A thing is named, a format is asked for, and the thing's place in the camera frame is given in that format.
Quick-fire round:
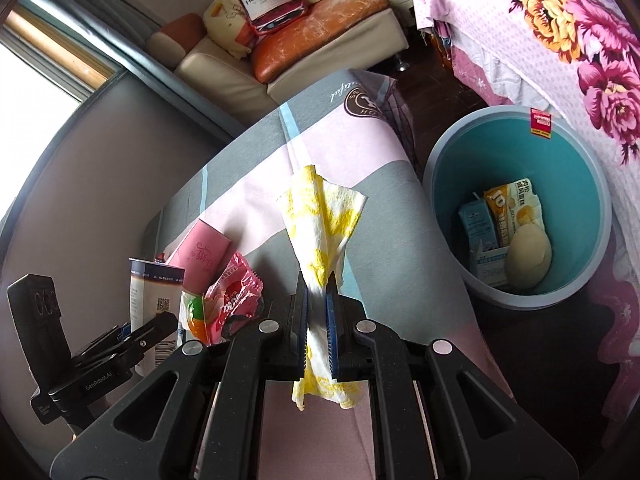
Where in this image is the yellow white paper towel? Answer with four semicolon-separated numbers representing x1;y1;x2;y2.
276;164;370;412

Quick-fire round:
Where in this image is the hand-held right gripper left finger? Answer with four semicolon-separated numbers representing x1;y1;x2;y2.
50;270;308;480

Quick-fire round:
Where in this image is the grey panel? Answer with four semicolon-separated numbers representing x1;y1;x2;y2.
0;67;241;411

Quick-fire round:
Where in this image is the green orange candy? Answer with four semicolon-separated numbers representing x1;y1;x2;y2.
177;290;213;346

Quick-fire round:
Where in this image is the bottle print pillow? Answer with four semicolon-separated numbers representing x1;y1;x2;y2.
235;0;311;36

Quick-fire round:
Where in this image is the white blue small box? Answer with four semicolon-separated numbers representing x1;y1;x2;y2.
470;240;516;288

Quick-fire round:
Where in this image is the blue white drink carton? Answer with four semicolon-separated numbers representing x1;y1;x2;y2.
458;197;501;253

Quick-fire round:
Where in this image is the window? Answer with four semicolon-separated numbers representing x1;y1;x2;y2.
0;0;121;221

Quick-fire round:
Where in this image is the white blue paper canister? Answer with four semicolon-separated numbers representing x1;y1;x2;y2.
128;257;187;367

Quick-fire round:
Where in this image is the cream round bun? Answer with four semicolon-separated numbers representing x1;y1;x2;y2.
505;224;553;291

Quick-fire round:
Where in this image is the cream cartoon pillow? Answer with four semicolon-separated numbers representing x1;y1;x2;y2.
202;0;258;61

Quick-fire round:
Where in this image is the orange leather cushion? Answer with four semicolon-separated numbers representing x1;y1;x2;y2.
250;0;391;83

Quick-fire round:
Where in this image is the pink paper cup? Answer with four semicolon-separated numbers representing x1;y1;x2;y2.
165;217;233;293

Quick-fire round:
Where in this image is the pink snack wrapper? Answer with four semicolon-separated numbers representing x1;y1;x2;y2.
202;251;265;346

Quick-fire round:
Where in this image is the blue round bin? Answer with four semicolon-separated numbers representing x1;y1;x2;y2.
421;105;613;310

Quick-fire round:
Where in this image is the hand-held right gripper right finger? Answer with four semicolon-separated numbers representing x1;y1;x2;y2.
325;280;576;480

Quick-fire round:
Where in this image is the orange chip packet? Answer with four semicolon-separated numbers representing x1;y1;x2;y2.
482;177;538;250

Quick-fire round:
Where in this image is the cream sofa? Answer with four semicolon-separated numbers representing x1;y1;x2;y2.
146;0;408;128

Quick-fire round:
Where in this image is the pink floral bedsheet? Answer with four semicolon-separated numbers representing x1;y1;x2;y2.
407;0;640;421

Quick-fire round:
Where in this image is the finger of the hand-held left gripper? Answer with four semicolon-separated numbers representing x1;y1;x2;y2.
117;310;180;361
72;325;126;361

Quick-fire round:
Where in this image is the plaid blanket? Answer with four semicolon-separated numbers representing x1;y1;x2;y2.
142;67;516;480

